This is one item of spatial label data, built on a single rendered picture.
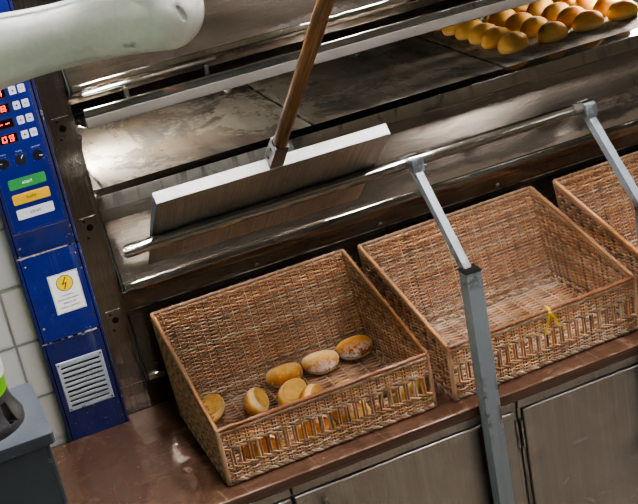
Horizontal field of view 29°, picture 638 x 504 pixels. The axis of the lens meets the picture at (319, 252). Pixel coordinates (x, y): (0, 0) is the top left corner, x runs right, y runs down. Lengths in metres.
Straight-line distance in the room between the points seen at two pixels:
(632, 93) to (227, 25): 1.24
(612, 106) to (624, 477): 1.04
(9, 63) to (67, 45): 0.09
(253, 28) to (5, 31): 1.40
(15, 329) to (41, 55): 1.50
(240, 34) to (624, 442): 1.43
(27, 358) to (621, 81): 1.81
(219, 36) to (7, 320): 0.87
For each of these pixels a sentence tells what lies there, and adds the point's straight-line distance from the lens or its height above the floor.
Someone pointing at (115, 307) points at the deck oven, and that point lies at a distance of 3.24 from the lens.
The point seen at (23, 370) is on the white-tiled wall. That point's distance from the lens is 3.26.
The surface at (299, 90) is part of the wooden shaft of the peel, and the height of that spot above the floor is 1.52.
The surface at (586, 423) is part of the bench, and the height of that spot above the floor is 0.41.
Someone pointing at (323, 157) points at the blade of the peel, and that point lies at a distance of 2.77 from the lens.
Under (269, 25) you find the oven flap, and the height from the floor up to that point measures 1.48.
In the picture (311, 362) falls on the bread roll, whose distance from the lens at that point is 3.27.
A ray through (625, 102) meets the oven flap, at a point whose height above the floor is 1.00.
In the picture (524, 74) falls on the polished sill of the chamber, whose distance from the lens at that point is 3.51.
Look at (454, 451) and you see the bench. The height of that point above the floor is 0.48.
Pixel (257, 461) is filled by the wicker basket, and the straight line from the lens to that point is 2.95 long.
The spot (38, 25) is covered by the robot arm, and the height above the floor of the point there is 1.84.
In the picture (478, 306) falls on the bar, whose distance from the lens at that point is 2.90.
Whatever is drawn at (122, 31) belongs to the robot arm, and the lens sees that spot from 1.74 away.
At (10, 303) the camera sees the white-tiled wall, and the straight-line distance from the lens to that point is 3.18.
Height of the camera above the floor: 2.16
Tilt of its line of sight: 23 degrees down
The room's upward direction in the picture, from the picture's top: 11 degrees counter-clockwise
